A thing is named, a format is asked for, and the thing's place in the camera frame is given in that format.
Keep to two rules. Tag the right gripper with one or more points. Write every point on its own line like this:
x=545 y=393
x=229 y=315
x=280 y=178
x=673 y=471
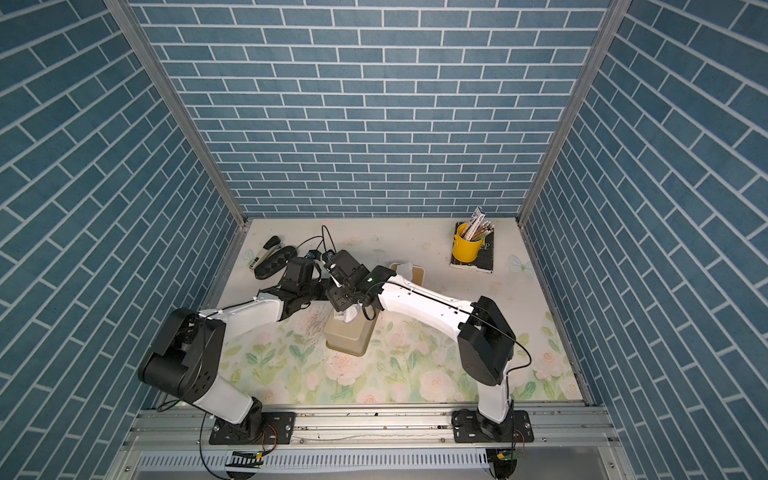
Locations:
x=336 y=296

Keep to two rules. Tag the beige tissue box base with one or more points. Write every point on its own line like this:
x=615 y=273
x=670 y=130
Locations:
x=349 y=338

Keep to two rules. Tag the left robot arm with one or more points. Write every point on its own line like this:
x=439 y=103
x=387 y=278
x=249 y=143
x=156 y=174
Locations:
x=183 y=360

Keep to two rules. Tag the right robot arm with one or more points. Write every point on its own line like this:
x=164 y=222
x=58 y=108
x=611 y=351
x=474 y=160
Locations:
x=486 y=342

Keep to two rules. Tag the blue white tissue pack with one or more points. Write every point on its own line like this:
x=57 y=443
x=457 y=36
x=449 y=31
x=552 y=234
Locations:
x=405 y=270

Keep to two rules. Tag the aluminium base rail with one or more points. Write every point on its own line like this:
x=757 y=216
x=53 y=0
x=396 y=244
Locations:
x=420 y=441

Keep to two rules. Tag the purple tissue paper pack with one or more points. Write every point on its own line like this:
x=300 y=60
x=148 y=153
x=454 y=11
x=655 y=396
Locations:
x=352 y=312

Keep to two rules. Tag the black book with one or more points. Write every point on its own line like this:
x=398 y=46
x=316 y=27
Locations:
x=484 y=262

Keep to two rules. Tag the black glasses case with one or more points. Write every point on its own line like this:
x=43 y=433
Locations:
x=274 y=263

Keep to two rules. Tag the floral table mat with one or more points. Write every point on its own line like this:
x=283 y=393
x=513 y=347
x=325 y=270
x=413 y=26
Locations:
x=406 y=361

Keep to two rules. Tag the beige black stapler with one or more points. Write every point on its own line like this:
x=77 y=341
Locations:
x=266 y=250

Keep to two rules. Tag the white box wooden lid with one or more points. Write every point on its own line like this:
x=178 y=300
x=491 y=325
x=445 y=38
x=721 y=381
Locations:
x=417 y=275

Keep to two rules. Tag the yellow pen cup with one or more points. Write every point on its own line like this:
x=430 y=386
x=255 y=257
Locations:
x=465 y=251

